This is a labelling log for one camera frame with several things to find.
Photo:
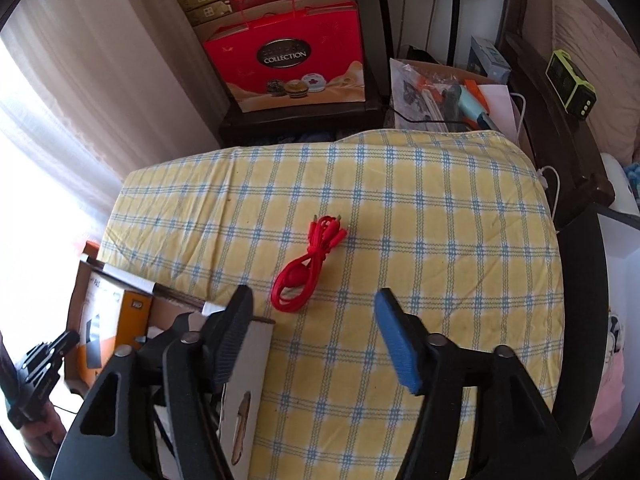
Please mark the orange white hard drive box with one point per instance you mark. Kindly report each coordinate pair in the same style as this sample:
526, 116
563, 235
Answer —
113, 313

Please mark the person's left hand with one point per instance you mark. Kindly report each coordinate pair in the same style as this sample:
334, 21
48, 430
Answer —
43, 438

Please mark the cardboard box of tools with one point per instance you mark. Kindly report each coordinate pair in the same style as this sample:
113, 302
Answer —
439, 98

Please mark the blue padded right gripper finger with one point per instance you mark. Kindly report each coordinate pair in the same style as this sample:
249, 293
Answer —
514, 435

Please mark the green black alarm clock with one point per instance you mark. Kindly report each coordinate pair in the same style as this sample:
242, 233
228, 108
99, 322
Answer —
576, 94

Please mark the white sheer curtain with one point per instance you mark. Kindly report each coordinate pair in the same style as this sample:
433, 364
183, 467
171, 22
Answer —
91, 90

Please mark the red collection gift bag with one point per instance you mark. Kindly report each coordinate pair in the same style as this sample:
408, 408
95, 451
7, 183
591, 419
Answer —
306, 57

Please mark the yellow plaid tablecloth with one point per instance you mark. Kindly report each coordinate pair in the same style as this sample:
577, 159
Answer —
455, 224

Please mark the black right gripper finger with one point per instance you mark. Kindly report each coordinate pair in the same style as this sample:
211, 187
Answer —
113, 436
63, 345

